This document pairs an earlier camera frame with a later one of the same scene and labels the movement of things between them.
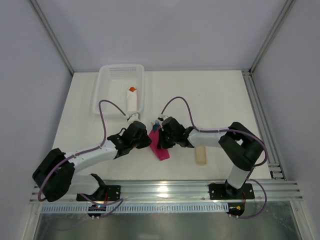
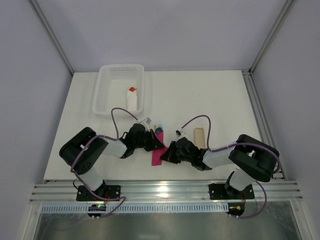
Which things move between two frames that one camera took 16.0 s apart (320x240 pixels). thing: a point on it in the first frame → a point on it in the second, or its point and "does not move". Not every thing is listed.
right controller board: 235,209 does not move
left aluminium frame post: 53,35 does not move
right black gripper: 162,140 → 174,151
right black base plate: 219,191 does not move
